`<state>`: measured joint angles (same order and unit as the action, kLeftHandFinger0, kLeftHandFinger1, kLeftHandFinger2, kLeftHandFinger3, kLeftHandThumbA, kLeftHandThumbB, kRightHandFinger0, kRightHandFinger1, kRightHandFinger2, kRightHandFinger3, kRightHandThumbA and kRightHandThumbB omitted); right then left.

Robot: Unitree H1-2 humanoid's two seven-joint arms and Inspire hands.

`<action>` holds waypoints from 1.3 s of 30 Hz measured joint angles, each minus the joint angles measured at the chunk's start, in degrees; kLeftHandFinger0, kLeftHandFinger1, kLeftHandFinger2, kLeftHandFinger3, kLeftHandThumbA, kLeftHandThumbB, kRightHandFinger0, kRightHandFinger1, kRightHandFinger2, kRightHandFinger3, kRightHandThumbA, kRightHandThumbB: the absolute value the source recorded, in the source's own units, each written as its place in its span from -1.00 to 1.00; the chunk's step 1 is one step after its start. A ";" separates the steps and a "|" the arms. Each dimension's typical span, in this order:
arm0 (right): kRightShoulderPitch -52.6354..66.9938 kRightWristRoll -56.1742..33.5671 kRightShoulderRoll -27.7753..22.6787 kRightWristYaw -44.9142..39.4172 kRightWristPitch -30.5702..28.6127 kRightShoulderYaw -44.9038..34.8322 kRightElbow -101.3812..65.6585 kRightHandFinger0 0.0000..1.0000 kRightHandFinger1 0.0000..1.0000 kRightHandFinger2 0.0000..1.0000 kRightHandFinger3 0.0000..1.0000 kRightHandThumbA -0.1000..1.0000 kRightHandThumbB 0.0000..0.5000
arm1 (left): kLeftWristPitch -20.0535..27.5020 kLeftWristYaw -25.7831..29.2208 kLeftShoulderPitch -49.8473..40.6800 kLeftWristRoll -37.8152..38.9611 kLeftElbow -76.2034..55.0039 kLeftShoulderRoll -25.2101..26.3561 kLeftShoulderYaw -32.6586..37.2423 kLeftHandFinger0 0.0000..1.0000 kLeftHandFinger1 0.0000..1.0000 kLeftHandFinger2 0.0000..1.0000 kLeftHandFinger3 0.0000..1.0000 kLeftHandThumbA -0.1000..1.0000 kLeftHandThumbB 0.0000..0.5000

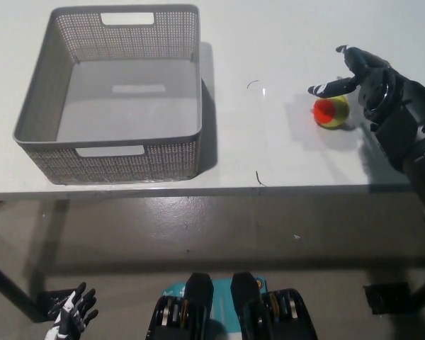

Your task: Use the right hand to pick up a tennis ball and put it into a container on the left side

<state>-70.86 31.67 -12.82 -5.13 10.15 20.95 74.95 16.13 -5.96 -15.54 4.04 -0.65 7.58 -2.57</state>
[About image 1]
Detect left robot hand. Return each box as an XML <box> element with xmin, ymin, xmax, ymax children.
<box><xmin>45</xmin><ymin>282</ymin><xmax>99</xmax><ymax>340</ymax></box>

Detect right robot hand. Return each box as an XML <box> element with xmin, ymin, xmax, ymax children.
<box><xmin>307</xmin><ymin>44</ymin><xmax>403</xmax><ymax>123</ymax></box>

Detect yellow and orange tennis ball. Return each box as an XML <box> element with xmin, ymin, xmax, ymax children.
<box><xmin>312</xmin><ymin>94</ymin><xmax>351</xmax><ymax>130</ymax></box>

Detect black robot legs and feet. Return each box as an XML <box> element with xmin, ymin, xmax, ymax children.
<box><xmin>147</xmin><ymin>271</ymin><xmax>318</xmax><ymax>340</ymax></box>

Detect grey perforated plastic basket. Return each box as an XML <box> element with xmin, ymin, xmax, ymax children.
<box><xmin>12</xmin><ymin>4</ymin><xmax>203</xmax><ymax>185</ymax></box>

